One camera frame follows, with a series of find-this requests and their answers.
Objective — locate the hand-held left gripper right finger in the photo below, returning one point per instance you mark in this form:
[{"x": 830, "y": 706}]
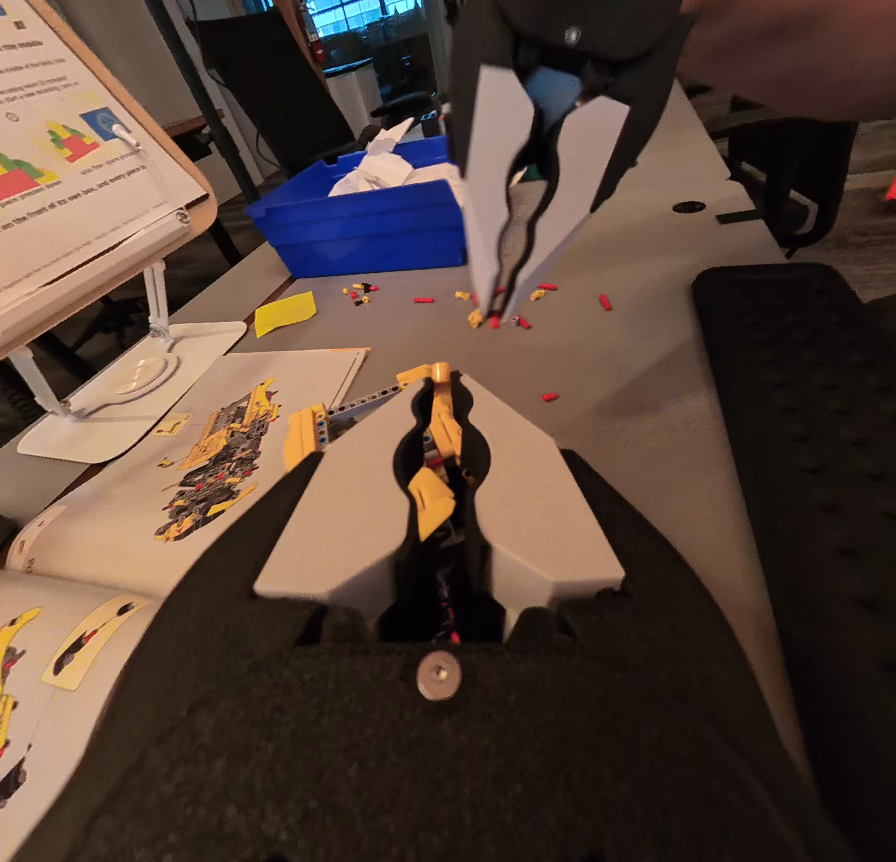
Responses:
[{"x": 546, "y": 526}]

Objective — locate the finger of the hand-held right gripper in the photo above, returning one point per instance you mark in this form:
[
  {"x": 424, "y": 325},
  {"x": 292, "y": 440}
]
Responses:
[
  {"x": 588, "y": 155},
  {"x": 490, "y": 176}
]

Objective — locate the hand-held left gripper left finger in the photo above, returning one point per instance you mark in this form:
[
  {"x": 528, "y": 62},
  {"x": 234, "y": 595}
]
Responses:
[{"x": 336, "y": 526}]

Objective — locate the yellow toy brick car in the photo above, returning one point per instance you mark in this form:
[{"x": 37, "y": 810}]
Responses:
[{"x": 430, "y": 501}]

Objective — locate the person's right forearm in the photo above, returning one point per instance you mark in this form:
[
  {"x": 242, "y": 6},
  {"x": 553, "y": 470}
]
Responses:
[{"x": 805, "y": 36}]

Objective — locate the grey desk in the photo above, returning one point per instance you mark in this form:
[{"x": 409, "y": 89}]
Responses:
[{"x": 630, "y": 358}]

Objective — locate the crumpled white paper bags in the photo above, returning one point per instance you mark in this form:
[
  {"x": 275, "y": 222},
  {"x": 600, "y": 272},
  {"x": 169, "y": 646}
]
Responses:
[{"x": 378, "y": 169}]

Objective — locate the blue storage bin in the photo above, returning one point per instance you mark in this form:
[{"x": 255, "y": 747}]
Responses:
[{"x": 364, "y": 232}]

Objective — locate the scattered small brick pieces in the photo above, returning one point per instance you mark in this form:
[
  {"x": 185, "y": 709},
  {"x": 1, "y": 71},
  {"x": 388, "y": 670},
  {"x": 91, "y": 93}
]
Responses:
[{"x": 423, "y": 300}]

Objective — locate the yellow paper note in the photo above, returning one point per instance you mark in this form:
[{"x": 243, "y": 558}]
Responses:
[{"x": 283, "y": 314}]

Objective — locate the open instruction booklet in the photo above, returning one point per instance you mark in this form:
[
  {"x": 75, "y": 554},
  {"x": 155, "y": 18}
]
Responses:
[{"x": 105, "y": 526}]

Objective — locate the brown wooden pillar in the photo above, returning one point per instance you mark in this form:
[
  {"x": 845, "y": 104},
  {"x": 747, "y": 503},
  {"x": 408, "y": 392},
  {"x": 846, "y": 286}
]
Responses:
[{"x": 301, "y": 22}]

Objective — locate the black perforated mat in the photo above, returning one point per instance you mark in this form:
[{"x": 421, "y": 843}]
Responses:
[{"x": 805, "y": 456}]

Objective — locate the black metal pole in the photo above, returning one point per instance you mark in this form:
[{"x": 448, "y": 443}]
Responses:
[{"x": 189, "y": 85}]

